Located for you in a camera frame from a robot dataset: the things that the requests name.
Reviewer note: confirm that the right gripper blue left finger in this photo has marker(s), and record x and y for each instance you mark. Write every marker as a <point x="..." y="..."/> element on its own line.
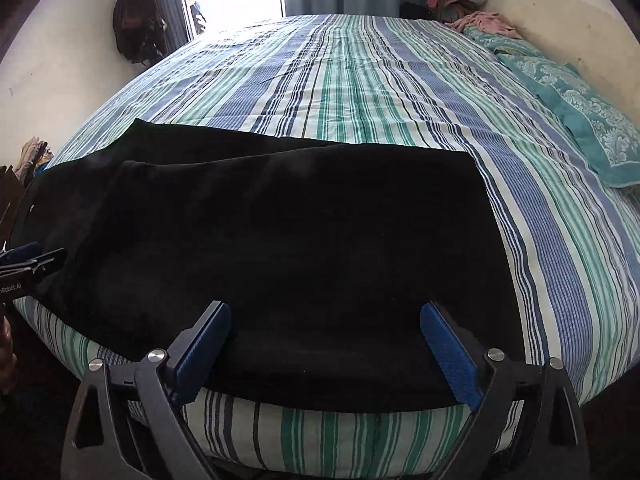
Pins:
<point x="127" y="423"/>

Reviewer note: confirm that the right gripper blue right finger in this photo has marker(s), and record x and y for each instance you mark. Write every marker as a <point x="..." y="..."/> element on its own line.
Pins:
<point x="525" y="421"/>

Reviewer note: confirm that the black pants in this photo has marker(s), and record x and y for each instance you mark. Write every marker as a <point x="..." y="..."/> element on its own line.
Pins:
<point x="325" y="253"/>

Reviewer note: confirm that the person left hand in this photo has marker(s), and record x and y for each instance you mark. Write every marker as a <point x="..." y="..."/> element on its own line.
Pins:
<point x="7" y="357"/>

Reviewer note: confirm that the striped bed sheet mattress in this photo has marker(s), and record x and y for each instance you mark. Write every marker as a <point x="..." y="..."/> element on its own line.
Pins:
<point x="572" y="242"/>

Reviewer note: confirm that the dark coats on rack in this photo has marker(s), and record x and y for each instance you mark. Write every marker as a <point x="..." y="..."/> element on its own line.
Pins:
<point x="139" y="31"/>

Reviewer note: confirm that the teal floral pillow near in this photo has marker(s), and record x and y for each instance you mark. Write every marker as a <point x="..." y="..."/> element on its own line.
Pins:
<point x="607" y="138"/>

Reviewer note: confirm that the teal floral pillow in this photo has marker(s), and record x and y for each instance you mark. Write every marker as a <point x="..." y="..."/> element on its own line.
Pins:
<point x="607" y="138"/>
<point x="502" y="44"/>

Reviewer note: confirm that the blue curtain left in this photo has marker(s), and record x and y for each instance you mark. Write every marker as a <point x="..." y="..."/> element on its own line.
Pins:
<point x="177" y="16"/>

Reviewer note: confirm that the teal floral pillow far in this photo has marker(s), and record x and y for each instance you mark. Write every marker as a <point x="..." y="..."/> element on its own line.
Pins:
<point x="502" y="44"/>

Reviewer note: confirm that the pink cloth on pillow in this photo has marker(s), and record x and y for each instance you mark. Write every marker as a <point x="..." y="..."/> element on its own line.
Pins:
<point x="493" y="23"/>

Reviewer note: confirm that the cream padded headboard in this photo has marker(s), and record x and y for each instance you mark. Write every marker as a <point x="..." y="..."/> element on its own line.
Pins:
<point x="603" y="50"/>

